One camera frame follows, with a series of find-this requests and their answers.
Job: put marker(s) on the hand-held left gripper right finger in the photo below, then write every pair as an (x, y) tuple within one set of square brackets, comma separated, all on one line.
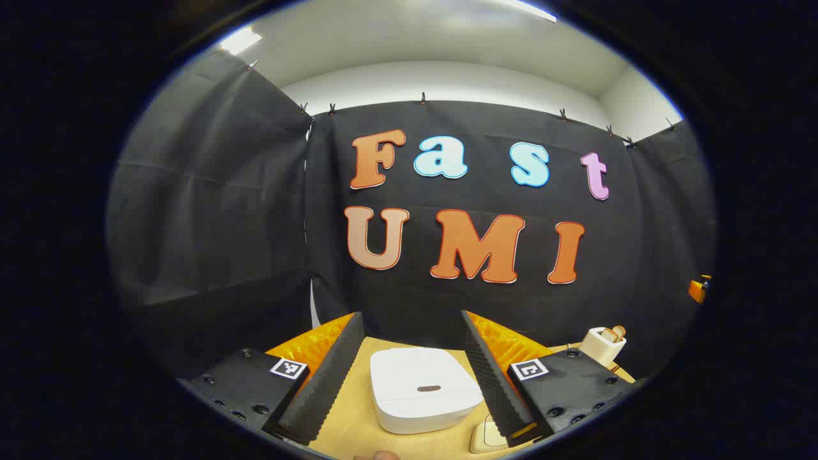
[(492, 383)]

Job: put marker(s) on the toasted bread slice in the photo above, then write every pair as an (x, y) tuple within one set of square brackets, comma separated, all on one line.
[(609, 335), (620, 331)]

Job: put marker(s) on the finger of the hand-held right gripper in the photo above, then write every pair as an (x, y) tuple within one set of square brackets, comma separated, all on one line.
[(698, 291)]

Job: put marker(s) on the black backdrop cloth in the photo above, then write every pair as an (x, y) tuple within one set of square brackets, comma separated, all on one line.
[(211, 191)]

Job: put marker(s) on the white rice cooker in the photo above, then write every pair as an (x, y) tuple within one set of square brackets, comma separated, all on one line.
[(422, 390)]

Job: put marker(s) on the white toaster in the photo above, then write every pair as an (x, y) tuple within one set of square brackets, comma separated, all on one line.
[(597, 348)]

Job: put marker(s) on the clear container of rice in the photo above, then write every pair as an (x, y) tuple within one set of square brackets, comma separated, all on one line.
[(489, 436)]

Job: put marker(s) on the ceiling light panel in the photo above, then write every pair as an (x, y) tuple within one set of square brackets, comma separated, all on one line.
[(239, 40)]

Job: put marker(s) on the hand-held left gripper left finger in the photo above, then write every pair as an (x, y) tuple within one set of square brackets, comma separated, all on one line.
[(323, 383)]

